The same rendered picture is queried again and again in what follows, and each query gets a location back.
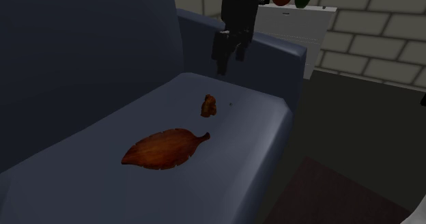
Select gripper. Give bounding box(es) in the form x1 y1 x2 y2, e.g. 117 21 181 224
211 0 270 76

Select small brown figure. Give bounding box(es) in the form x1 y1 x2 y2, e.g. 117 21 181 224
200 94 218 119

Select white cabinet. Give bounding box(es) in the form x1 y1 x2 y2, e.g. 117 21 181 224
251 3 338 81

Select brown leaf-shaped wooden tray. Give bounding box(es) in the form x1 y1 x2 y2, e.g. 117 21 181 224
120 128 211 171

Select dark blue sofa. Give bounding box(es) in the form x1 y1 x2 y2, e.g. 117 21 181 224
0 0 308 224

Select dark red rug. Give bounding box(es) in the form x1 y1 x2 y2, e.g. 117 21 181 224
261 155 414 224

